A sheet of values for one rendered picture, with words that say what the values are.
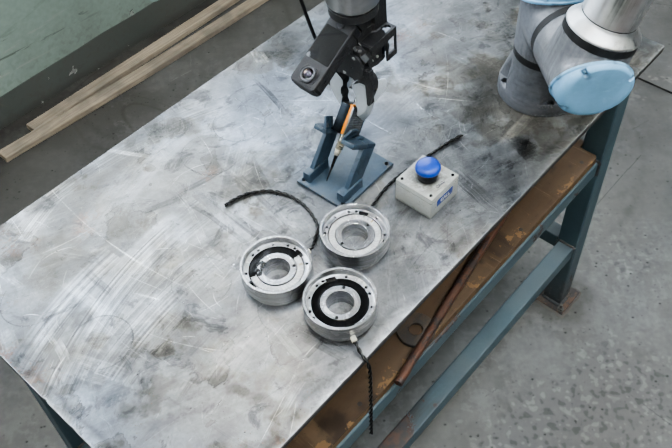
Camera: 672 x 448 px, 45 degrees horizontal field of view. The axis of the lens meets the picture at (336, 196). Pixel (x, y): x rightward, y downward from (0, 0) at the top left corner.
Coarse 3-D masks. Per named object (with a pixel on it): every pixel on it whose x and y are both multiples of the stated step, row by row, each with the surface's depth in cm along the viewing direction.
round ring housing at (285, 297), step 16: (272, 240) 122; (288, 240) 122; (272, 256) 121; (288, 256) 121; (304, 256) 121; (240, 272) 118; (288, 272) 122; (304, 272) 119; (256, 288) 116; (304, 288) 117; (272, 304) 118
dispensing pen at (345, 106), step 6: (342, 102) 126; (348, 102) 126; (354, 102) 127; (342, 108) 126; (348, 108) 125; (342, 114) 126; (336, 120) 127; (342, 120) 126; (336, 126) 127; (342, 126) 126; (336, 144) 129; (342, 144) 129; (336, 150) 129; (336, 156) 130; (330, 168) 130
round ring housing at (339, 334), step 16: (320, 272) 117; (336, 272) 118; (352, 272) 117; (336, 288) 117; (368, 288) 116; (304, 304) 114; (320, 304) 115; (352, 304) 117; (368, 320) 112; (336, 336) 112
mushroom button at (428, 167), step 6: (420, 162) 126; (426, 162) 126; (432, 162) 126; (438, 162) 126; (420, 168) 125; (426, 168) 125; (432, 168) 125; (438, 168) 125; (420, 174) 125; (426, 174) 125; (432, 174) 125; (438, 174) 126
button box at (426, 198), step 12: (408, 168) 129; (444, 168) 129; (396, 180) 128; (408, 180) 128; (420, 180) 127; (432, 180) 127; (444, 180) 127; (456, 180) 128; (396, 192) 130; (408, 192) 128; (420, 192) 126; (432, 192) 126; (444, 192) 127; (456, 192) 131; (408, 204) 130; (420, 204) 127; (432, 204) 126; (444, 204) 130; (432, 216) 128
